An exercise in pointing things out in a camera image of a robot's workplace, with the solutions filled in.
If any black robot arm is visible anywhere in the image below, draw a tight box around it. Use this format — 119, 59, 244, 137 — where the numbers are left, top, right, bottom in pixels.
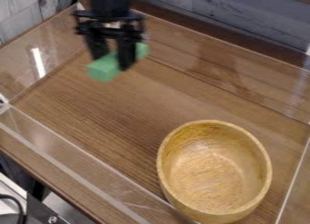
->
72, 0, 146, 71

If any brown wooden bowl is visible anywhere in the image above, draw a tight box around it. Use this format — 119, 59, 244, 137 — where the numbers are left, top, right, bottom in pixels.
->
157, 120, 273, 224

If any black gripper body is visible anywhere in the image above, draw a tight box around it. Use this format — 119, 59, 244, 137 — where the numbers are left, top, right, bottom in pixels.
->
71, 10, 145, 42

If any clear acrylic tray wall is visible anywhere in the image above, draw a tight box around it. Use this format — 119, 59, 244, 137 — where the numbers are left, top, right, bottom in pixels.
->
0, 7, 310, 224

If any green rectangular block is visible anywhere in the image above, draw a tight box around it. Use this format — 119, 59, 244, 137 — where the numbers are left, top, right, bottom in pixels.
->
87, 43, 149, 82

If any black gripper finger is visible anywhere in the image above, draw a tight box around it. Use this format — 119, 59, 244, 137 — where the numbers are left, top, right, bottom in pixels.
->
117, 30, 137, 71
86, 31, 110, 60

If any black equipment under table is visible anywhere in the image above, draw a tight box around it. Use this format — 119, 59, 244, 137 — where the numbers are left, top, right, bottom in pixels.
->
0, 193, 95, 224

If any black cable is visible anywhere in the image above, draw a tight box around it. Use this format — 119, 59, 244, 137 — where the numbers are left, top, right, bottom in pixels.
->
0, 193, 28, 224

